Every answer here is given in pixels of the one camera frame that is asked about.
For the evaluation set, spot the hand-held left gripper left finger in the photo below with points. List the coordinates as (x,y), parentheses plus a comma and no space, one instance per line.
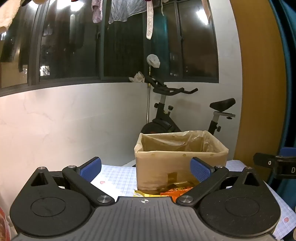
(90,169)

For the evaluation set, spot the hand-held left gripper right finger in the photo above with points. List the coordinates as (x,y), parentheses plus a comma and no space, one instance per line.
(200,171)

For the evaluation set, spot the crumpled white plastic bag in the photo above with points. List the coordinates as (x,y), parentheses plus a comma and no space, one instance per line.
(138,77)

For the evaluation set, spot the teal panel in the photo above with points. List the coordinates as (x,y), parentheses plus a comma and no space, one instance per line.
(291,46)

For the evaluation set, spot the wooden panel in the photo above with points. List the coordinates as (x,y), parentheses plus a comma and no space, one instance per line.
(261,92)

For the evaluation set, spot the checkered tablecloth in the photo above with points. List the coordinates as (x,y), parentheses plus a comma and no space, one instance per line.
(120,176)

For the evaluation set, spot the white hanging towel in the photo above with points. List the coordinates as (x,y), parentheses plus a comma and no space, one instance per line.
(9,16)

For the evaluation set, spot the red printed plastic bag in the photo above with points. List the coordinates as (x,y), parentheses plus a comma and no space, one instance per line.
(3,227)

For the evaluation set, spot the black exercise bike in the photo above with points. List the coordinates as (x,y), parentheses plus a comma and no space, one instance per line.
(161,126)

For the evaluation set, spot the metal pole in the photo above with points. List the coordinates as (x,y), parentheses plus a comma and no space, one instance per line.
(148,104)

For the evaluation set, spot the yellow snack packet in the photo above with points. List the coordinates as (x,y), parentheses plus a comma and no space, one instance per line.
(143,193)

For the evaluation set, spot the pale pink hanging garment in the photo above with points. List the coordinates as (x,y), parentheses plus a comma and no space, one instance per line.
(97,11)

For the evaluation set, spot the orange snack packet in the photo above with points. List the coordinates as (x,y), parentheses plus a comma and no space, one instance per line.
(176,191)

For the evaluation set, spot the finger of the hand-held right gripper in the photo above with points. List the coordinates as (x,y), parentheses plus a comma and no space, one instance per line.
(264,160)
(288,151)

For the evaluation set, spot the brown cardboard box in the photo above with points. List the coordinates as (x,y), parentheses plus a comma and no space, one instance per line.
(157,166)

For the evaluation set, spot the grey hanging garment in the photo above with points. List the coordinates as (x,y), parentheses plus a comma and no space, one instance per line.
(122,10)

